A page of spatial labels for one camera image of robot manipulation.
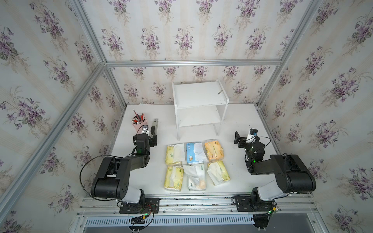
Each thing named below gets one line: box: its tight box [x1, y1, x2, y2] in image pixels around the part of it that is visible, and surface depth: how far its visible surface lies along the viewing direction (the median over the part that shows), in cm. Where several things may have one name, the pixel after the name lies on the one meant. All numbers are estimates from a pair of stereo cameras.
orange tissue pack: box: [203, 138, 224, 162], surface depth 92 cm
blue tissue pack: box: [186, 142, 207, 164], surface depth 88 cm
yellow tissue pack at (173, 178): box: [164, 165, 185, 192], surface depth 80 cm
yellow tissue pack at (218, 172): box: [206, 160, 231, 186], surface depth 82 cm
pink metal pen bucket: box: [131, 115, 148, 134], surface depth 98 cm
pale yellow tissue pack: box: [165, 143, 186, 166], surface depth 90 cm
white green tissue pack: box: [182, 163, 207, 192], surface depth 80 cm
